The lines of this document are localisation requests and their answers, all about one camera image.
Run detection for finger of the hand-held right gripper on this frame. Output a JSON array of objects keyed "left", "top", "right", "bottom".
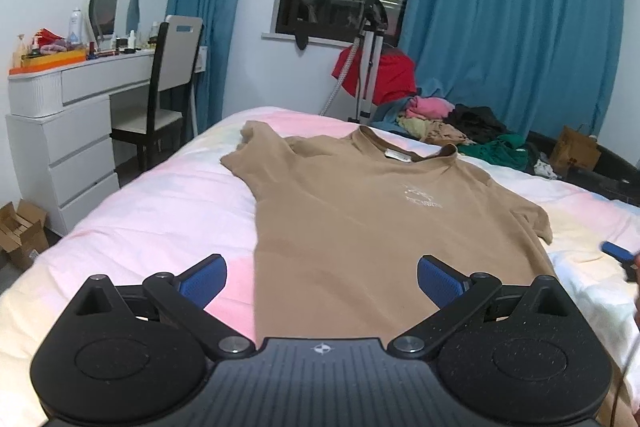
[{"left": 600, "top": 240, "right": 635, "bottom": 265}]

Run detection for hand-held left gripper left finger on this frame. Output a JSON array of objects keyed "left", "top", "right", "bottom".
[{"left": 67, "top": 253, "right": 256, "bottom": 362}]

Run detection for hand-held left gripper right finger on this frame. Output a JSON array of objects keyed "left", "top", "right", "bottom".
[{"left": 387, "top": 254, "right": 573, "bottom": 360}]

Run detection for tan printed t-shirt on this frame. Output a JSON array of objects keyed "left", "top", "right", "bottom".
[{"left": 220, "top": 119, "right": 553, "bottom": 343}]

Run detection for black sofa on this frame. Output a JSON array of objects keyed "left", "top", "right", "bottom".
[{"left": 520, "top": 129, "right": 640, "bottom": 208}]

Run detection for bed with pastel sheet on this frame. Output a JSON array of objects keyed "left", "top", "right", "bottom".
[{"left": 0, "top": 106, "right": 640, "bottom": 427}]

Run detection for brown paper bag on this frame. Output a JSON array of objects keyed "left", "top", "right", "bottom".
[{"left": 550, "top": 124, "right": 602, "bottom": 178}]

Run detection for white patterned cloth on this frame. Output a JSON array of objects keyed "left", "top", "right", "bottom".
[{"left": 532, "top": 158, "right": 558, "bottom": 180}]

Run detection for green garment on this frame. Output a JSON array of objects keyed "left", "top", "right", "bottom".
[{"left": 457, "top": 134, "right": 531, "bottom": 170}]

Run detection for beige garment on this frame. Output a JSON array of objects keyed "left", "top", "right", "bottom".
[{"left": 397, "top": 114, "right": 476, "bottom": 145}]

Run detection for black garment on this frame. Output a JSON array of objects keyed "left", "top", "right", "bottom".
[{"left": 442, "top": 104, "right": 511, "bottom": 142}]

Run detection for pink garment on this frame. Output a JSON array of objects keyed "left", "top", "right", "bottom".
[{"left": 405, "top": 96, "right": 456, "bottom": 120}]

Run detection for blue garment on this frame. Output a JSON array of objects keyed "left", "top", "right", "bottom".
[{"left": 372, "top": 94, "right": 416, "bottom": 130}]

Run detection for white dressing table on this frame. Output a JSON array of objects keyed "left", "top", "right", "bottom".
[{"left": 5, "top": 49, "right": 166, "bottom": 238}]

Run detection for cardboard boxes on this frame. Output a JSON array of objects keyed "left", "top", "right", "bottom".
[{"left": 0, "top": 199, "right": 51, "bottom": 273}]

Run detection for red garment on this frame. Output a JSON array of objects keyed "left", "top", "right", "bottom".
[{"left": 332, "top": 47, "right": 418, "bottom": 105}]

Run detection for grey and black chair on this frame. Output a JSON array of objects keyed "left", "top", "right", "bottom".
[{"left": 110, "top": 16, "right": 204, "bottom": 170}]

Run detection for garment steamer stand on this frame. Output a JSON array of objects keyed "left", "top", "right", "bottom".
[{"left": 294, "top": 0, "right": 388, "bottom": 125}]

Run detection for wide blue curtain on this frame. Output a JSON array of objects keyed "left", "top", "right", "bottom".
[{"left": 397, "top": 0, "right": 626, "bottom": 142}]

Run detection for orange tray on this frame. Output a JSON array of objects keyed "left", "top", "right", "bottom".
[{"left": 9, "top": 48, "right": 88, "bottom": 75}]

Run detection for narrow blue curtain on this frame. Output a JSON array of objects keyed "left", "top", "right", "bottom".
[{"left": 165, "top": 0, "right": 258, "bottom": 142}]

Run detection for white spray bottle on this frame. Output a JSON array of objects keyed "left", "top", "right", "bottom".
[{"left": 67, "top": 8, "right": 83, "bottom": 45}]

